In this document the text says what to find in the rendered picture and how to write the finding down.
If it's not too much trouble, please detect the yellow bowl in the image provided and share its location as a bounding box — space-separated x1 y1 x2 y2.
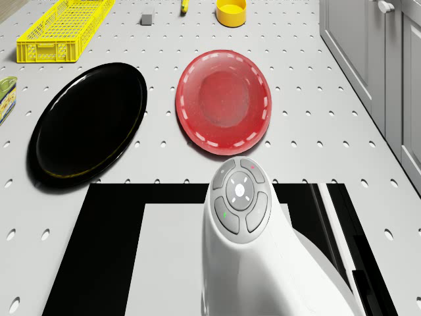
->
216 0 247 28

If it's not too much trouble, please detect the black plate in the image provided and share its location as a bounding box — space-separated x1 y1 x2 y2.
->
28 62 148 188

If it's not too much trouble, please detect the black stove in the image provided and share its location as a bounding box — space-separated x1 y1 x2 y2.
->
41 183 399 316

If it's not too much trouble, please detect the yellow basket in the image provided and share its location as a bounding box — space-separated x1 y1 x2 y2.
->
16 0 116 63

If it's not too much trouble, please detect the white cabinet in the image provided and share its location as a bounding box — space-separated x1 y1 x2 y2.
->
319 0 421 199

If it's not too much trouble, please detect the red plate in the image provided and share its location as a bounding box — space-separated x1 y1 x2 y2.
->
175 49 273 157

